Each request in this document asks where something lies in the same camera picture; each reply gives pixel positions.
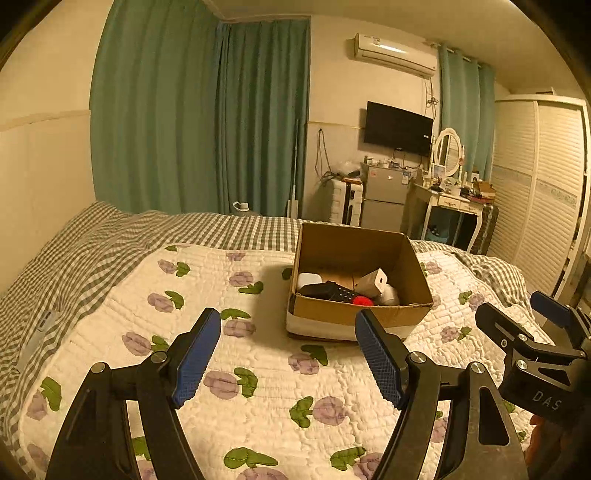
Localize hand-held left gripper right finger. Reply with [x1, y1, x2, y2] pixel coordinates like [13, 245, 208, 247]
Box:
[355, 308, 529, 480]

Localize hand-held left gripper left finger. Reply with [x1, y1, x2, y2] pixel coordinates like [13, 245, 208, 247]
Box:
[46, 308, 222, 480]

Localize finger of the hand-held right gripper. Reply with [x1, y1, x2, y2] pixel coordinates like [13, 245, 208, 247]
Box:
[475, 302, 571, 358]
[530, 291, 591, 335]

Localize cardboard box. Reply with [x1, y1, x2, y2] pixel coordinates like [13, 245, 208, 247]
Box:
[286, 222, 435, 343]

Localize white charger plug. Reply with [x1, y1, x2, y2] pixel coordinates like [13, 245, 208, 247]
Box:
[356, 268, 389, 296]

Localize black remote control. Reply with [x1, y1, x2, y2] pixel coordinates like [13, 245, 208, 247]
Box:
[300, 281, 359, 304]

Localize person's right hand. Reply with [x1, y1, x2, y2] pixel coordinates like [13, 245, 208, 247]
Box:
[527, 413, 555, 462]

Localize white floral quilt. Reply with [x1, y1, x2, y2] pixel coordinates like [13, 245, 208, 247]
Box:
[21, 244, 555, 480]

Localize dark suitcase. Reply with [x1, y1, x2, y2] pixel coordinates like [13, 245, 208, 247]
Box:
[471, 203, 500, 257]

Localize white louvered wardrobe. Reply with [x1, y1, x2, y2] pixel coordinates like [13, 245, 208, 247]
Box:
[487, 95, 591, 301]

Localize white dressing table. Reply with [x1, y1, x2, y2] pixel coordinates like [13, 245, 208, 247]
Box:
[406, 178, 497, 253]

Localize grey checkered blanket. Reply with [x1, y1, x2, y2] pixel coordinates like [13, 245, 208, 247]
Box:
[0, 200, 532, 480]

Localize white suitcase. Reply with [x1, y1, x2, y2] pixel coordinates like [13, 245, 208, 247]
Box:
[329, 178, 363, 227]

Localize small silver fridge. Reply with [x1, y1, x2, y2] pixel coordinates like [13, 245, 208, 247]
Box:
[360, 162, 413, 230]

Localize white oval mirror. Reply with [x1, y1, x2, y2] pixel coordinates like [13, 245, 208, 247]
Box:
[431, 128, 465, 179]

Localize white mop pole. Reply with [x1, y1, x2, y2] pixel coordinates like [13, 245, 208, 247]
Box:
[287, 119, 301, 217]

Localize narrow green curtain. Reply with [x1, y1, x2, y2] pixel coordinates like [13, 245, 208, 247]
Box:
[438, 44, 496, 179]

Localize wide green curtain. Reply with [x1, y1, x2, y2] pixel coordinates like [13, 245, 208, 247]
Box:
[90, 0, 311, 216]

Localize white air conditioner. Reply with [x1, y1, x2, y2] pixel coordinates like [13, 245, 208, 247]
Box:
[354, 32, 437, 78]

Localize dark wall cable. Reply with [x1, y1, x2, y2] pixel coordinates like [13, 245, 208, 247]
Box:
[316, 128, 334, 179]

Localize black wall television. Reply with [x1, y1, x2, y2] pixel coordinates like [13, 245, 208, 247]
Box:
[364, 100, 434, 157]

